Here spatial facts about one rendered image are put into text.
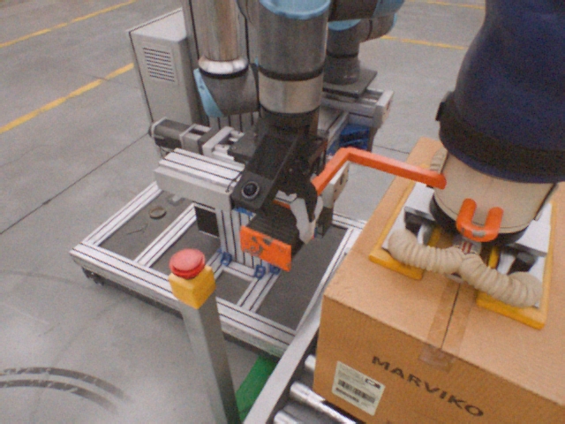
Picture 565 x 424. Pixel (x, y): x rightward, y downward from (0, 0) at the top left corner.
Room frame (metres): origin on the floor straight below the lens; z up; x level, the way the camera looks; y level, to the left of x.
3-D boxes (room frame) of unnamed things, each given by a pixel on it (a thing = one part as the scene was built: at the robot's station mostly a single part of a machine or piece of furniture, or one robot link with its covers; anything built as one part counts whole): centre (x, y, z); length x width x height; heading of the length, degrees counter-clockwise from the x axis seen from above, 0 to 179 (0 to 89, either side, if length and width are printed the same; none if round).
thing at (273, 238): (0.42, 0.01, 1.20); 0.09 x 0.08 x 0.05; 60
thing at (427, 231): (0.60, -0.28, 1.10); 0.34 x 0.10 x 0.05; 150
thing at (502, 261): (0.50, -0.45, 1.10); 0.34 x 0.10 x 0.05; 150
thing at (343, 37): (1.41, -0.21, 1.20); 0.13 x 0.12 x 0.14; 128
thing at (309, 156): (0.45, -0.01, 1.34); 0.09 x 0.08 x 0.12; 150
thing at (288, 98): (0.45, 0.00, 1.42); 0.08 x 0.08 x 0.05
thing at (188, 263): (0.51, 0.19, 1.02); 0.07 x 0.07 x 0.04
